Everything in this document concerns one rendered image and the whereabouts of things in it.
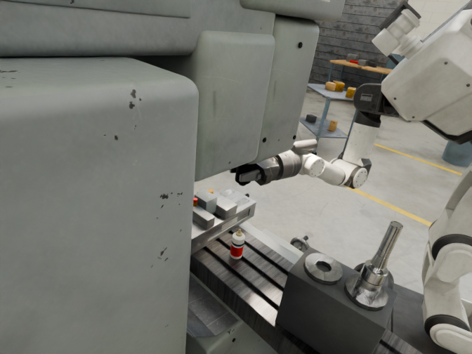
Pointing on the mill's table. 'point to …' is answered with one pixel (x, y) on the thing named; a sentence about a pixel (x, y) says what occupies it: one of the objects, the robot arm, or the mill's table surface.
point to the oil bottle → (237, 244)
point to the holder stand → (332, 307)
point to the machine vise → (202, 237)
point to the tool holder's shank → (378, 262)
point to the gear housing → (299, 8)
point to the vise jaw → (223, 205)
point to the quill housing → (286, 83)
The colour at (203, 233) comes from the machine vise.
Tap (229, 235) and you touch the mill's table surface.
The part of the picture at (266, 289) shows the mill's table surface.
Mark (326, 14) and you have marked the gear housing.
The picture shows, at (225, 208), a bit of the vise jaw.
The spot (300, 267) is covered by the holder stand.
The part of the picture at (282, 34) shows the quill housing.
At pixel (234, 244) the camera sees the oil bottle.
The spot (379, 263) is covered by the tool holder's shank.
